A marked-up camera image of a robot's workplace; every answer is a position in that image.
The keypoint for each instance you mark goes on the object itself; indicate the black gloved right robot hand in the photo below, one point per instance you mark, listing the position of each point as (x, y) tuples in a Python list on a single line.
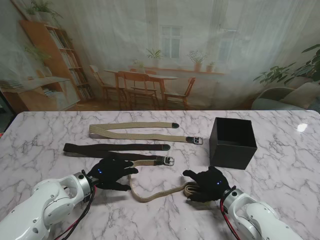
[(212, 185)]

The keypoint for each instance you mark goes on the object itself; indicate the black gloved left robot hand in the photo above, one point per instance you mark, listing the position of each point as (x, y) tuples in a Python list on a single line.
[(110, 172)]

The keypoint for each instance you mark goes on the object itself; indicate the beige woven belt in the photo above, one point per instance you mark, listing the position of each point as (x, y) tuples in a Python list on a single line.
[(160, 194), (130, 136)]

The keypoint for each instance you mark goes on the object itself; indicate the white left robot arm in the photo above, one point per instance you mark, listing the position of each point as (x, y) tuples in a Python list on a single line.
[(42, 207)]

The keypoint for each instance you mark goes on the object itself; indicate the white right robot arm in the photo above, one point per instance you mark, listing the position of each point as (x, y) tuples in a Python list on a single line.
[(252, 217)]

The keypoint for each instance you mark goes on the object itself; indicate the dark brown woven belt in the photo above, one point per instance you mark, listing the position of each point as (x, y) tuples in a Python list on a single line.
[(112, 147)]

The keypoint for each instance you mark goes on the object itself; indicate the black belt storage box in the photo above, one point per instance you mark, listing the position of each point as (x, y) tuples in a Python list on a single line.
[(232, 155)]

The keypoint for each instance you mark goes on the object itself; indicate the printed room backdrop cloth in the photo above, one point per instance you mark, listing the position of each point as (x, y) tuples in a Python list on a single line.
[(160, 50)]

